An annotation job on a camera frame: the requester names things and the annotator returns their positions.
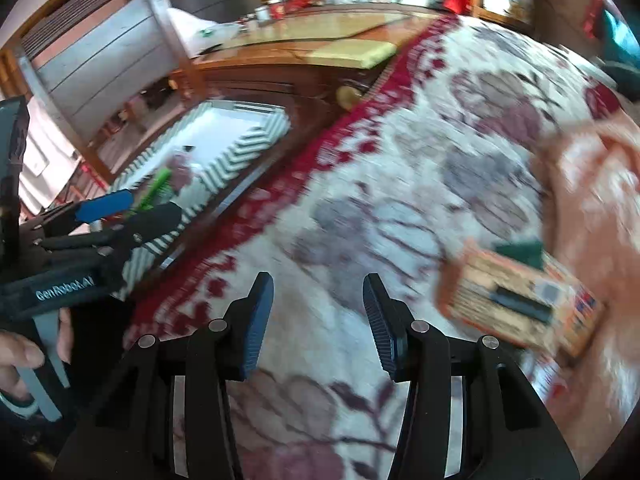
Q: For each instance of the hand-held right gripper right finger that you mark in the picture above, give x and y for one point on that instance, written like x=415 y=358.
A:
x=380 y=325

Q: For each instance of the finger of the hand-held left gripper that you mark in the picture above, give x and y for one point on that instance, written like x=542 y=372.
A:
x=105 y=205
x=150 y=222

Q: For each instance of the pale yellow flat box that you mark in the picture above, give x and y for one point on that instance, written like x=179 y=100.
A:
x=350 y=52

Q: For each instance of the teal bag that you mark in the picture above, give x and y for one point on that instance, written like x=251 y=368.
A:
x=617 y=35

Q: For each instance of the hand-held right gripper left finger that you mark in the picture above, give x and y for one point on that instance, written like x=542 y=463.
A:
x=257 y=320

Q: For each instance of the grey white striped box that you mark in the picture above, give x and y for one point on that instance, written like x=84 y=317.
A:
x=250 y=150

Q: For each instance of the wooden table with glass top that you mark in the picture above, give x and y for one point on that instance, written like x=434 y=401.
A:
x=310 y=27

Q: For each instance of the white plastic bag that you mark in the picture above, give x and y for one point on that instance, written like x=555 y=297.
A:
x=205 y=30

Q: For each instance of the dark wooden bed frame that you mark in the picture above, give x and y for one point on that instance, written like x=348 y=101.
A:
x=300 y=95

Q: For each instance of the brown wooden chair frame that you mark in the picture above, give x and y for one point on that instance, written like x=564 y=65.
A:
x=170 y=20

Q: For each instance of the green snack packet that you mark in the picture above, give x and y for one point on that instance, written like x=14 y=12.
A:
x=157 y=185

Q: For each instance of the orange snack box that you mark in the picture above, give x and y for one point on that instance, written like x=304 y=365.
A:
x=480 y=280

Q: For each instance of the red white floral blanket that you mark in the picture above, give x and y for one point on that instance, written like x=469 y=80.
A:
x=425 y=160

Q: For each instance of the person's left hand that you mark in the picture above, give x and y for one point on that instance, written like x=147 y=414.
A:
x=20 y=355

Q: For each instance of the red shiny bag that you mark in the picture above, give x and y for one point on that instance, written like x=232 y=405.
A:
x=595 y=10

